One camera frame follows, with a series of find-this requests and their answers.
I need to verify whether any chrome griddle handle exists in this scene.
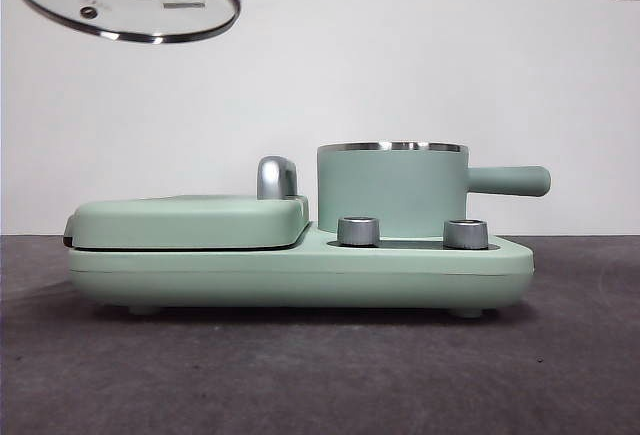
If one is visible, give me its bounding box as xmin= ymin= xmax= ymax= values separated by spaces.
xmin=255 ymin=155 xmax=301 ymax=200

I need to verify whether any mint green steamer pot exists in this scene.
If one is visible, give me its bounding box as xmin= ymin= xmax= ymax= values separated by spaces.
xmin=315 ymin=140 xmax=552 ymax=237

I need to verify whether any mint green breakfast maker base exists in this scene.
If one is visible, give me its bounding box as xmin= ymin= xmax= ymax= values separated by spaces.
xmin=68 ymin=222 xmax=536 ymax=318

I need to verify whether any silver control knob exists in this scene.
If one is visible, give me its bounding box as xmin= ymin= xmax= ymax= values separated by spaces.
xmin=336 ymin=215 xmax=382 ymax=247
xmin=442 ymin=217 xmax=489 ymax=250

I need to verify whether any mint green griddle cover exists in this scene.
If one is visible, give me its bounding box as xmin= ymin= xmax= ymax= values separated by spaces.
xmin=63 ymin=193 xmax=311 ymax=252

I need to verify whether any glass pot lid green knob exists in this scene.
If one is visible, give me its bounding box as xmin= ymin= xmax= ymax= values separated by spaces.
xmin=8 ymin=0 xmax=243 ymax=46

